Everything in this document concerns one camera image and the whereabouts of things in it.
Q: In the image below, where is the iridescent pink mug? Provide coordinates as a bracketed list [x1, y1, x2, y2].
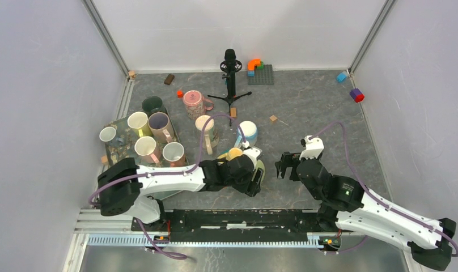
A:
[148, 112, 175, 143]

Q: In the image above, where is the small grey-blue mug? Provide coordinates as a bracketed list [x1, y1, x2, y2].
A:
[99, 126, 125, 147]

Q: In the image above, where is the light green mug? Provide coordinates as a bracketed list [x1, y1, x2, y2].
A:
[254, 160, 265, 184]

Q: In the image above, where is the brown block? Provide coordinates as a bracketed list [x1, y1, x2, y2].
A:
[164, 74, 175, 86]

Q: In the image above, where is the yellow mug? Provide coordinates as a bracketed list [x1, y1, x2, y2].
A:
[218, 147, 243, 161]

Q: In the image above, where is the pink ghost pattern mug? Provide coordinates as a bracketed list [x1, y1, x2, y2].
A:
[183, 90, 214, 120]

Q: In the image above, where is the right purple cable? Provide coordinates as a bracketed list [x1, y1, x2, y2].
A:
[309, 121, 458, 258]

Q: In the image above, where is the blue block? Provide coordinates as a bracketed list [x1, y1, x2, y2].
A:
[336, 71, 349, 83]

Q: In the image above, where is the small tan wooden block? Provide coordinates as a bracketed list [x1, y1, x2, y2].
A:
[269, 115, 278, 123]

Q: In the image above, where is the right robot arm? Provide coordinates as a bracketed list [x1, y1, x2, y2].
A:
[275, 152, 456, 271]

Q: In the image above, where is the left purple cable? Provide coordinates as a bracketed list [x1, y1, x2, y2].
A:
[87, 113, 248, 206]

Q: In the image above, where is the black microphone on tripod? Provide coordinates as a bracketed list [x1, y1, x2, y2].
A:
[208, 49, 252, 113]

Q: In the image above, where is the tall seashell cream mug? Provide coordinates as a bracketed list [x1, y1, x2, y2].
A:
[195, 115, 219, 155]

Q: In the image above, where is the purple red block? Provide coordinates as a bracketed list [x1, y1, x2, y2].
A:
[350, 88, 365, 103]

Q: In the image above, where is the pink octagonal mug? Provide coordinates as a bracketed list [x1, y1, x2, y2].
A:
[134, 136, 161, 164]

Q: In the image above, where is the grey lego baseplate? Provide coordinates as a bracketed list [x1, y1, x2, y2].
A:
[248, 65, 274, 85]

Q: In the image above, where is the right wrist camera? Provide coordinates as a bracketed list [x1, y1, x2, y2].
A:
[299, 135, 324, 161]

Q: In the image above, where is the dark green mug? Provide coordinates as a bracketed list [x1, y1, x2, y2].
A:
[141, 96, 168, 117]

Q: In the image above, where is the blue white mug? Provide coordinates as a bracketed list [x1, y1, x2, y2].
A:
[234, 121, 258, 148]

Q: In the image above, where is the purple cable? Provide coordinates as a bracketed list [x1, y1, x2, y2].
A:
[309, 121, 458, 258]
[87, 113, 248, 206]

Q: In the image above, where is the salmon flower mug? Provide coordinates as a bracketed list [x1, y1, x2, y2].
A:
[162, 142, 185, 167]

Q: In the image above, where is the yellow-green octagonal mug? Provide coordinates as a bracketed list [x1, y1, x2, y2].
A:
[127, 112, 152, 138]

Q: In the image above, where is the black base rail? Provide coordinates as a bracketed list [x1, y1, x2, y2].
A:
[131, 209, 338, 243]

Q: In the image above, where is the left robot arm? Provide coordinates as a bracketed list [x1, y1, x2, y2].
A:
[95, 154, 265, 231]

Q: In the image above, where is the orange curved block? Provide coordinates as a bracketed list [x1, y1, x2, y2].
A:
[247, 58, 261, 71]

